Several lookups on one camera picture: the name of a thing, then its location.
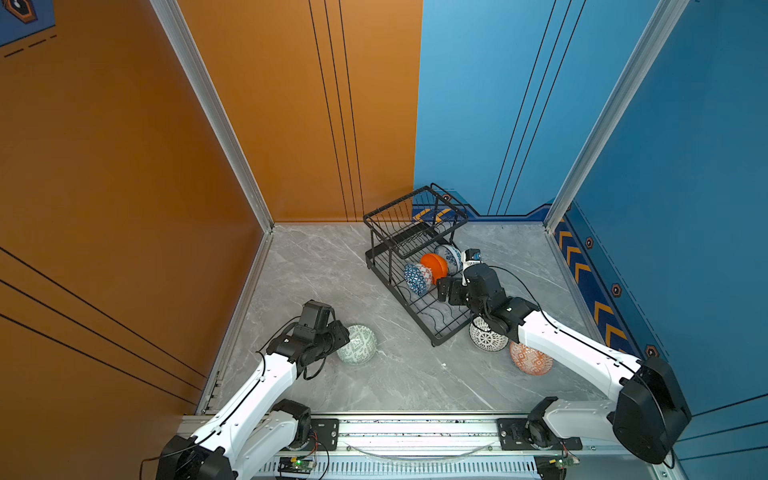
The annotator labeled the pale green patterned bowl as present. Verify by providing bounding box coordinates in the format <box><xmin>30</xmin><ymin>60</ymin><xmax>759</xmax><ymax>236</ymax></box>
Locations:
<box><xmin>337</xmin><ymin>324</ymin><xmax>378</xmax><ymax>366</ymax></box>

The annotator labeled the white black lattice bowl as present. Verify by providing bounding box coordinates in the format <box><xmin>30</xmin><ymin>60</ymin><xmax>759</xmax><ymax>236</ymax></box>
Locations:
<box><xmin>469</xmin><ymin>317</ymin><xmax>509</xmax><ymax>352</ymax></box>

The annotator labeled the circuit board right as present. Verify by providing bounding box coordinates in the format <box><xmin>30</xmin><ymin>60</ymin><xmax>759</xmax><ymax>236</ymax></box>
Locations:
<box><xmin>534</xmin><ymin>456</ymin><xmax>581</xmax><ymax>480</ymax></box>

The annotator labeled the green circuit board left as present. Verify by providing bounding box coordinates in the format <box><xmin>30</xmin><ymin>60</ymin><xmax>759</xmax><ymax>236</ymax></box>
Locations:
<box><xmin>276</xmin><ymin>457</ymin><xmax>316</xmax><ymax>479</ymax></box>

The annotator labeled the red white patterned bowl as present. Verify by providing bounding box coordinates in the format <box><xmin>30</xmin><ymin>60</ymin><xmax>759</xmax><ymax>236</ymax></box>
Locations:
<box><xmin>510</xmin><ymin>342</ymin><xmax>554</xmax><ymax>376</ymax></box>

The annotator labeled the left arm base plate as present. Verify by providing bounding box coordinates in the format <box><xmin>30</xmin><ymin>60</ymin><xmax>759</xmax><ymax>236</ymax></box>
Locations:
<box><xmin>271</xmin><ymin>417</ymin><xmax>340</xmax><ymax>452</ymax></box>

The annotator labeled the orange plastic bowl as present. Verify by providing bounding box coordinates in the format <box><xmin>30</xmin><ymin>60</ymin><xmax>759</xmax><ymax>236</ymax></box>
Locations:
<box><xmin>420</xmin><ymin>253</ymin><xmax>449</xmax><ymax>284</ymax></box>

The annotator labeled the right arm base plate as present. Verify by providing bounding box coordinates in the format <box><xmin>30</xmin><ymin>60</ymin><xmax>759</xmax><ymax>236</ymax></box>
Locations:
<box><xmin>496</xmin><ymin>418</ymin><xmax>583</xmax><ymax>451</ymax></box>

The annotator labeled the aluminium front rail frame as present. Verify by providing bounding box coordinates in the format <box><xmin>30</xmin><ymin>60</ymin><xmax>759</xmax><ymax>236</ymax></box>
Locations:
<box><xmin>157</xmin><ymin>411</ymin><xmax>688</xmax><ymax>480</ymax></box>

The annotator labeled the blue floral white bowl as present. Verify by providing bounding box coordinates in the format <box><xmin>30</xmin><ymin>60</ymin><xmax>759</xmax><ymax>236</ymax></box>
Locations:
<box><xmin>434</xmin><ymin>244</ymin><xmax>462</xmax><ymax>275</ymax></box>

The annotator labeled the black wire dish rack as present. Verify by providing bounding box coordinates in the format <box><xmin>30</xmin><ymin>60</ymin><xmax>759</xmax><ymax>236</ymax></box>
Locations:
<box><xmin>363</xmin><ymin>183</ymin><xmax>473</xmax><ymax>347</ymax></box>

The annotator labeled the dark blue patterned bowl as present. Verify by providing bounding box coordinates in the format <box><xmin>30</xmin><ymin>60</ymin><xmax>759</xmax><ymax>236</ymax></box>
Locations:
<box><xmin>403</xmin><ymin>263</ymin><xmax>432</xmax><ymax>297</ymax></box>

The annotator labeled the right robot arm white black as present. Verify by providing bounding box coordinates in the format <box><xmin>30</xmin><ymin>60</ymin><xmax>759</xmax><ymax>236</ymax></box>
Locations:
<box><xmin>437</xmin><ymin>263</ymin><xmax>692</xmax><ymax>465</ymax></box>

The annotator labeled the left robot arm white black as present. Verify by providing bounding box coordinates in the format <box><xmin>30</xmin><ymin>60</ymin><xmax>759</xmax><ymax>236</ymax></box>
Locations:
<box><xmin>154</xmin><ymin>300</ymin><xmax>350</xmax><ymax>479</ymax></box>

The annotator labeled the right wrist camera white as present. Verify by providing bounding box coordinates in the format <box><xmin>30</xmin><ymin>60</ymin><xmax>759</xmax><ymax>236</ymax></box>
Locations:
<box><xmin>462</xmin><ymin>248</ymin><xmax>482</xmax><ymax>269</ymax></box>

